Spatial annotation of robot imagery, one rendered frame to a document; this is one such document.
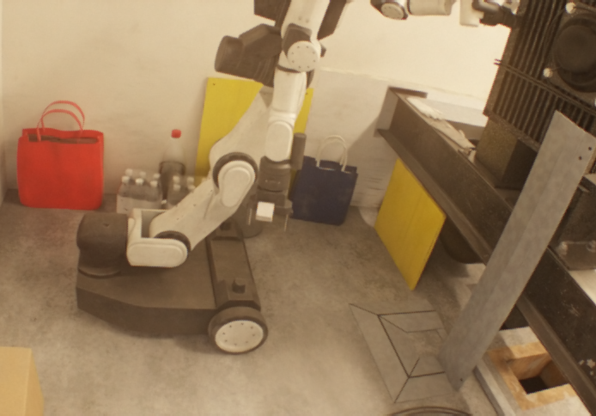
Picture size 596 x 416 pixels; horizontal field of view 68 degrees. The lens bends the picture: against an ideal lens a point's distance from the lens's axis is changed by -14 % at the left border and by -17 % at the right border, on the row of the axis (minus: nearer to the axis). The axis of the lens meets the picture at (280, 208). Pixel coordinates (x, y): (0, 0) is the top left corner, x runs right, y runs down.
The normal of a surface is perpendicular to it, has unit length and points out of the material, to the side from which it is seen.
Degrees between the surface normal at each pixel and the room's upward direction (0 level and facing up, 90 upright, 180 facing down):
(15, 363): 0
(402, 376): 11
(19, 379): 0
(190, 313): 90
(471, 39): 90
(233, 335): 90
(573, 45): 90
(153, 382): 0
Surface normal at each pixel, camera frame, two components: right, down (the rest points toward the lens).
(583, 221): 0.22, 0.55
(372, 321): 0.02, -0.82
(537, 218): -0.88, 0.07
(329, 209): -0.01, 0.54
